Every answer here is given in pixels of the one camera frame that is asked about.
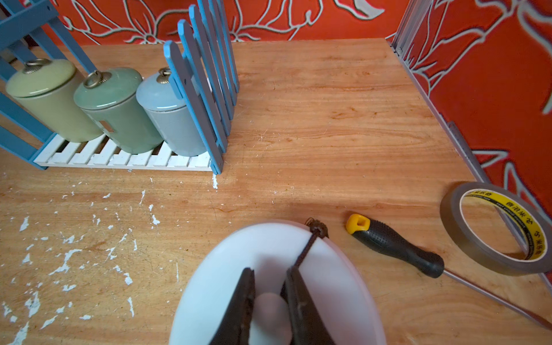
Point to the white ceramic jar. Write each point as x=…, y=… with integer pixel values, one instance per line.
x=270, y=248

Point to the blue white slatted shelf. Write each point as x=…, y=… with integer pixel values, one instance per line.
x=203, y=74

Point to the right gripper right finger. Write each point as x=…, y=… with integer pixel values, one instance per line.
x=306, y=323

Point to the grey-blue small canister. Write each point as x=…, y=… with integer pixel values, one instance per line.
x=169, y=114

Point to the brown tape roll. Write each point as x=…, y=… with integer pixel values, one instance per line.
x=496, y=228

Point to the yellow-green small canister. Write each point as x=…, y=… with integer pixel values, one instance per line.
x=46, y=88

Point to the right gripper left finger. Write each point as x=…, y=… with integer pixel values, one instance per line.
x=235, y=325

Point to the black yellow screwdriver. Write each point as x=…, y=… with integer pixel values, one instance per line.
x=381, y=238

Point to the green small canister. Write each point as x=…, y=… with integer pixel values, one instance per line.
x=109, y=98

